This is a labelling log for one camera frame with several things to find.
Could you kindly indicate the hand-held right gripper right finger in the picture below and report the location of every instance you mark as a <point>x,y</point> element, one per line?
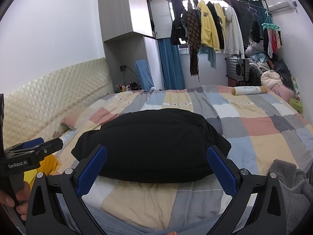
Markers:
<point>221,169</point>

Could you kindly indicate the cream plush blanket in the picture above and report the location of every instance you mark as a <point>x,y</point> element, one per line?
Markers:
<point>270,78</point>

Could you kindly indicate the pale yellow garment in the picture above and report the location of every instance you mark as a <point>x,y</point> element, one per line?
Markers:
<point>221,17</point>

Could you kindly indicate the cream quilted headboard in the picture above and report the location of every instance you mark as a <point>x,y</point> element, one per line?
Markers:
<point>49,98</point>

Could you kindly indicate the green clip hanger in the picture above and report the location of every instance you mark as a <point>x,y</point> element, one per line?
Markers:
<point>270,25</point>

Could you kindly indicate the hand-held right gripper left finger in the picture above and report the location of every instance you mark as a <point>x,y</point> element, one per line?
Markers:
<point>90,171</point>

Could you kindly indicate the yellow fleece jacket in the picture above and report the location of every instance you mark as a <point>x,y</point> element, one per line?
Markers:
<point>207,27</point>

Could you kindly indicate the grey ribbed suitcase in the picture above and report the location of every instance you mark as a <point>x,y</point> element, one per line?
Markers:
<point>236,69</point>

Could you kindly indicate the grey wall cabinet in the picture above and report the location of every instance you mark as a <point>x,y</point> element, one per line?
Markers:
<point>122,9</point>

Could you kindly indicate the wall socket with charger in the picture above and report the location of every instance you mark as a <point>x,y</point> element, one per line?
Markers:
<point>122,68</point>

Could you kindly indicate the pale blue printed pillow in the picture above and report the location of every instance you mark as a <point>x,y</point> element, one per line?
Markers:
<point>68,139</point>

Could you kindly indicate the dark grey sweater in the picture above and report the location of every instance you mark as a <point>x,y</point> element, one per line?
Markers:
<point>244,17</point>

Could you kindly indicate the row of cosmetic bottles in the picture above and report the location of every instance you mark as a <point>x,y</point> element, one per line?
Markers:
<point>122,87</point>

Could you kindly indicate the cream bolster pillow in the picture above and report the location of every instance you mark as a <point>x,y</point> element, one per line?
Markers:
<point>249,90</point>

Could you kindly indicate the grey fleece garment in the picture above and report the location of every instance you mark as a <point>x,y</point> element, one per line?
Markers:
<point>293,193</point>

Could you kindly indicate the green and white board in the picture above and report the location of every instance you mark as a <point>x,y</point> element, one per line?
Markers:
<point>295,87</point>

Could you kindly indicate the pink plush blanket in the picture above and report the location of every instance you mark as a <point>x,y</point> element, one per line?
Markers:
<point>283,91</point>

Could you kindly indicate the white air conditioner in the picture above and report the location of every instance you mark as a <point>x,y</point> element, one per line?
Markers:
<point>280,6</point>

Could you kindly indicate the brown houndstooth scarf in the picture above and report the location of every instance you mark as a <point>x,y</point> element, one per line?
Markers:
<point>193,41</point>

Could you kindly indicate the light teal garment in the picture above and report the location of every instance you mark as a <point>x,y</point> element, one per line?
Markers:
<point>211,58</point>

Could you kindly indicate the blue curtain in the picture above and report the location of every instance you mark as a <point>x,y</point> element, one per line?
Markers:
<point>171,63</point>

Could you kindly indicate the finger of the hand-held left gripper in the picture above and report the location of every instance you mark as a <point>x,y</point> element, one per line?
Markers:
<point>51,145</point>
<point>33,142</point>

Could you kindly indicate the person's left hand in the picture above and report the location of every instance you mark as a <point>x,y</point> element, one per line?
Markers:
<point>23,193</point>

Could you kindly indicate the black pouch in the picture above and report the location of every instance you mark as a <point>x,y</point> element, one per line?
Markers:
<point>135,85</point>

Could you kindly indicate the hanging black jacket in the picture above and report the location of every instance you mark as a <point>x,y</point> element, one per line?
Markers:
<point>177,22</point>

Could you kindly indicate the hanging small laundry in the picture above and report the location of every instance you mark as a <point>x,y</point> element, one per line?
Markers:
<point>272,41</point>

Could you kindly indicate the patchwork bed quilt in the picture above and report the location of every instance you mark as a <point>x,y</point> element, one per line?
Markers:
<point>256,127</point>

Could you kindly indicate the pile of clothes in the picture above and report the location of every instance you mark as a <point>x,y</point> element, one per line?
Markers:
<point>259,56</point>

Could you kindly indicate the black puffer jacket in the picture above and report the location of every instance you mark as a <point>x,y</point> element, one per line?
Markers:
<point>151,146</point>

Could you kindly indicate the yellow cloth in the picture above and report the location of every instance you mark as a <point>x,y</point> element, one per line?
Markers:
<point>46,169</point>

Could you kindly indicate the green plastic stool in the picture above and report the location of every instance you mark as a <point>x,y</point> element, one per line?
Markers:
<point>296,105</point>

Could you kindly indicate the hanging black coat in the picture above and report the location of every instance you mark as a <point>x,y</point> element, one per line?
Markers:
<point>217,36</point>

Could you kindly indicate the white hoodie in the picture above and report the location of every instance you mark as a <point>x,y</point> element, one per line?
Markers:
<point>233,36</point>

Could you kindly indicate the pink pillow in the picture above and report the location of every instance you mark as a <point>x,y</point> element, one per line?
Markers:
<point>75,118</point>

